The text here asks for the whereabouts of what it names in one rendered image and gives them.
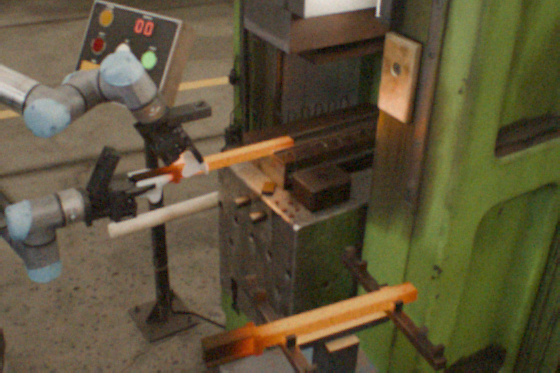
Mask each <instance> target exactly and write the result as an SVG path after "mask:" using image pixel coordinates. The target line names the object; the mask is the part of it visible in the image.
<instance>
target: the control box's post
mask: <svg viewBox="0 0 560 373"><path fill-rule="evenodd" d="M144 145H145V168H146V169H154V168H158V167H159V158H158V156H157V154H156V155H154V154H153V153H154V152H153V151H152V150H151V149H150V147H149V146H147V144H146V143H145V141H144ZM148 203H149V204H151V205H152V206H155V205H158V204H162V199H161V197H160V200H159V201H158V202H156V203H152V202H151V201H150V200H149V198H148ZM151 238H152V250H153V261H154V266H155V267H156V268H157V269H161V268H164V267H165V252H164V227H163V223H161V224H158V225H155V226H152V227H151ZM154 273H155V285H156V296H157V301H158V302H159V312H160V319H161V320H162V319H163V311H162V304H163V303H166V304H167V307H168V295H167V281H166V269H163V270H160V271H156V270H155V269H154Z"/></svg>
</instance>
